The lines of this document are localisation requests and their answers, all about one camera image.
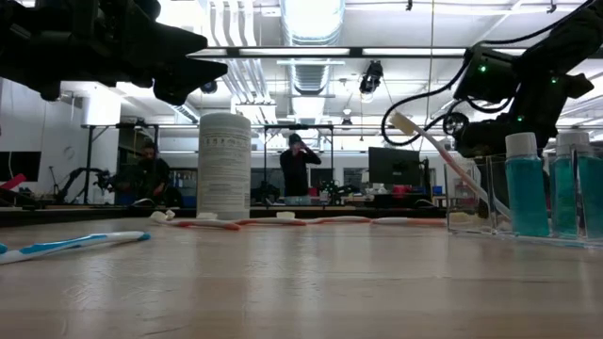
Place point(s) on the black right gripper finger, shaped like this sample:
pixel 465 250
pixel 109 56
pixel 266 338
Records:
pixel 485 139

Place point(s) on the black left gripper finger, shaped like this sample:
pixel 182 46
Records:
pixel 184 77
pixel 141 42

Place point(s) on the teal mouthwash bottle white cap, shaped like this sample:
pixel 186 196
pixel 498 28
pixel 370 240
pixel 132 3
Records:
pixel 525 198
pixel 591 198

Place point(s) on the white wipes canister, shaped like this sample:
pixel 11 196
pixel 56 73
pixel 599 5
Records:
pixel 223 165

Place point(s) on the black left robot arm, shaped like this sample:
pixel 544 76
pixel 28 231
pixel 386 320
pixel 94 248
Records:
pixel 23 37

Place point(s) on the black background robot arm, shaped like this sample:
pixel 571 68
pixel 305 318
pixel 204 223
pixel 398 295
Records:
pixel 75 173

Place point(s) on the clear acrylic organizer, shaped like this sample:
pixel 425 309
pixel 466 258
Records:
pixel 476 233

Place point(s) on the black monitor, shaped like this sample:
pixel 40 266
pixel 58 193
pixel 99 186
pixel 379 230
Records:
pixel 393 165

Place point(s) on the person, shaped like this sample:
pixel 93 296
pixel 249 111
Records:
pixel 151 174
pixel 297 169

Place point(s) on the red object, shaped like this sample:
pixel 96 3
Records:
pixel 11 182

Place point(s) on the black overhead light beam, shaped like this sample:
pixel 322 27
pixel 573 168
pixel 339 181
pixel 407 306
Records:
pixel 355 52

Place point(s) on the blue white toothbrush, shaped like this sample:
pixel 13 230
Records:
pixel 70 244
pixel 3 248

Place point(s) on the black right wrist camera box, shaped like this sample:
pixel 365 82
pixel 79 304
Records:
pixel 485 77

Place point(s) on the black background frame stand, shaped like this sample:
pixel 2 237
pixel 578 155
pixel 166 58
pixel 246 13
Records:
pixel 118 125
pixel 301 126

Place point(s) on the black hanging camera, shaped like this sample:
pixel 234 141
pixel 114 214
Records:
pixel 372 75

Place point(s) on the black wall screen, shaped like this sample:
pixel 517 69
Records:
pixel 21 167

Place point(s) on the silver ceiling duct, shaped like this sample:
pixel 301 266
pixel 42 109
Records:
pixel 311 19

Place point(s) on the black aluminium table frame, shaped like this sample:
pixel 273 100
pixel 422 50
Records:
pixel 47 216

